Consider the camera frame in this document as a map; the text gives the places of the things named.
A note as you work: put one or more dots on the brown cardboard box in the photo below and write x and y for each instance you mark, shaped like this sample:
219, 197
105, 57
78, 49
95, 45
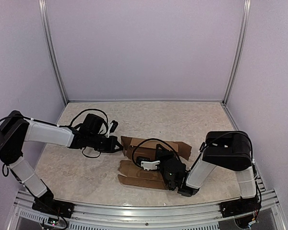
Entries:
170, 176

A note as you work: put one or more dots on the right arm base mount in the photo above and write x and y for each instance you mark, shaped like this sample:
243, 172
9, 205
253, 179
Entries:
239, 206

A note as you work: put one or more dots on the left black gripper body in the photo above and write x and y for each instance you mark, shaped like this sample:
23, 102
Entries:
104, 147

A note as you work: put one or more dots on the aluminium corner post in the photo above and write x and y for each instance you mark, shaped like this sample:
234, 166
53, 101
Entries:
51, 50
239, 50

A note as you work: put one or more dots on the small circuit board with led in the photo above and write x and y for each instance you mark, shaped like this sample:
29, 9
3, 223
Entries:
52, 221

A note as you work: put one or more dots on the left aluminium corner post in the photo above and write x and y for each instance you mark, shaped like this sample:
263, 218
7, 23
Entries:
51, 50

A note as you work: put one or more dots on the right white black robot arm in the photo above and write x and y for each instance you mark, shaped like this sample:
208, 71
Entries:
231, 150

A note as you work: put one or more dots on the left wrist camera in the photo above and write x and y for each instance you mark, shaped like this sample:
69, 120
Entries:
111, 128

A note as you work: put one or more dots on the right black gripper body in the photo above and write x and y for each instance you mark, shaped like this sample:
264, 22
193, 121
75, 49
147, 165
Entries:
166, 156

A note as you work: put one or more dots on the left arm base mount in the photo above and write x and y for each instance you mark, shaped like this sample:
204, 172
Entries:
55, 207

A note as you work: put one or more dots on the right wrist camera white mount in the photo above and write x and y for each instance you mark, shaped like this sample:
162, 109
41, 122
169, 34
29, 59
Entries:
146, 164

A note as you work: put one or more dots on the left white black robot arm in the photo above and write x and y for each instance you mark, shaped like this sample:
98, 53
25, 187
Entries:
22, 139

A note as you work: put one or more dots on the front aluminium frame rail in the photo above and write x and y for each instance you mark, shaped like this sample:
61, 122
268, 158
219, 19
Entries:
207, 216

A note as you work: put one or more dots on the right aluminium corner post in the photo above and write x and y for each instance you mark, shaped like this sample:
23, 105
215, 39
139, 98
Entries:
239, 50

